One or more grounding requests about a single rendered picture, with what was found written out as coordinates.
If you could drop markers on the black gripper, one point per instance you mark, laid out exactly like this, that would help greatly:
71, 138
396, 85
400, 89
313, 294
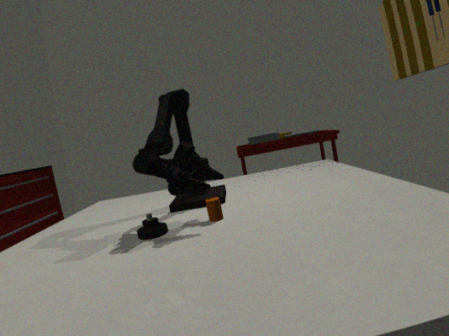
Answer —
185, 180

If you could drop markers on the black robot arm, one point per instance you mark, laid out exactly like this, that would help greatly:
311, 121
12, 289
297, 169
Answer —
148, 161

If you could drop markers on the orange knob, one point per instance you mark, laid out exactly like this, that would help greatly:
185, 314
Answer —
214, 209

